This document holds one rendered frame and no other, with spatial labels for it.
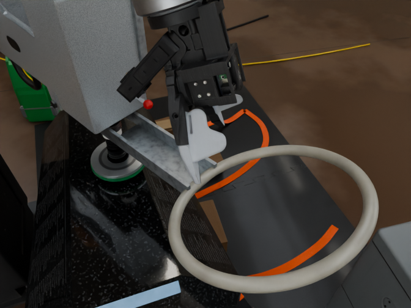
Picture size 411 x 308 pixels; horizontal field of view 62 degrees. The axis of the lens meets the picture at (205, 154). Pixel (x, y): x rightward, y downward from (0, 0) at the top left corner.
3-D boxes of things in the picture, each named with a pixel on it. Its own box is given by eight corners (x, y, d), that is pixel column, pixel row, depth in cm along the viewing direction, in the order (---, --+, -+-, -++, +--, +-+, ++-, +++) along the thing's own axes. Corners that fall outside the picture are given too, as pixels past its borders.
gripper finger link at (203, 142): (226, 182, 39) (219, 102, 40) (179, 186, 41) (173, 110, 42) (233, 181, 42) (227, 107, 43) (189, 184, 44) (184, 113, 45)
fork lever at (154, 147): (49, 106, 129) (44, 95, 125) (93, 84, 139) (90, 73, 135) (179, 206, 95) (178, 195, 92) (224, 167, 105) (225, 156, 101)
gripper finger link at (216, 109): (251, 123, 54) (233, 94, 46) (215, 128, 56) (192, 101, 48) (251, 105, 55) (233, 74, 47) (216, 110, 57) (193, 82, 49)
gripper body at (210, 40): (237, 109, 41) (209, 3, 35) (172, 120, 44) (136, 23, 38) (247, 84, 47) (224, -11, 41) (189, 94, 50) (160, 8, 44)
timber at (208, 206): (227, 252, 199) (227, 241, 190) (207, 257, 197) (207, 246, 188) (212, 210, 219) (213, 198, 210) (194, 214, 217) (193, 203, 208)
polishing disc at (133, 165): (139, 134, 146) (139, 132, 145) (151, 170, 132) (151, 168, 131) (88, 146, 141) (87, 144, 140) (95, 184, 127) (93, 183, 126)
